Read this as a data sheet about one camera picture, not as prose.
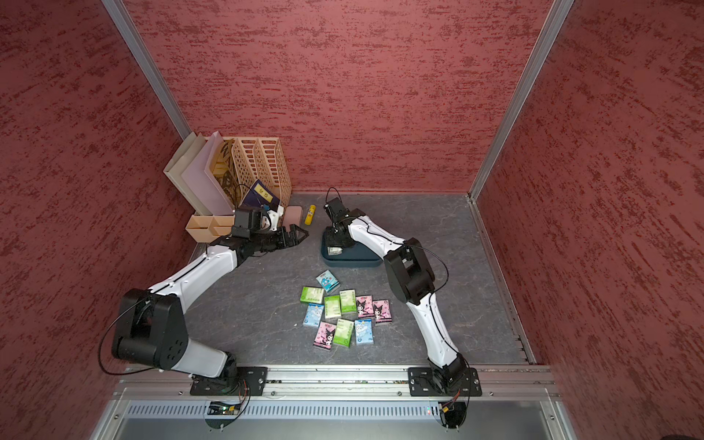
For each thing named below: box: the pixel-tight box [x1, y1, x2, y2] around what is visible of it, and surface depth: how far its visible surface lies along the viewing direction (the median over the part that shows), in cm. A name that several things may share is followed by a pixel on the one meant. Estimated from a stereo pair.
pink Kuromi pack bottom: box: [313, 319, 338, 350], surface depth 82 cm
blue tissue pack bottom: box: [354, 319, 374, 346], surface depth 83 cm
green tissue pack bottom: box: [332, 318, 354, 348], surface depth 83 cm
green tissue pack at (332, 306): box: [323, 294, 342, 319], surface depth 87 cm
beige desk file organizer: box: [185, 136, 293, 243], surface depth 105 cm
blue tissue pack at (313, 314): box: [302, 302, 325, 328], surface depth 86 cm
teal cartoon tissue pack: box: [316, 269, 341, 294], surface depth 94 cm
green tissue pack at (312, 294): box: [299, 286, 325, 304], surface depth 90 cm
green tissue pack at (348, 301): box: [339, 289, 358, 314], surface depth 89 cm
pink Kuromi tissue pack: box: [355, 295, 375, 319], surface depth 87 cm
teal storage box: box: [320, 227, 385, 268], surface depth 99 cm
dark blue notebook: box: [238, 178, 281, 210], surface depth 105 cm
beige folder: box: [163, 132, 213, 216], surface depth 94 cm
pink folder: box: [181, 131, 236, 216], surface depth 94 cm
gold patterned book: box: [210, 138, 241, 209], surface depth 103 cm
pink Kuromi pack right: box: [372, 298, 393, 324], surface depth 87 cm
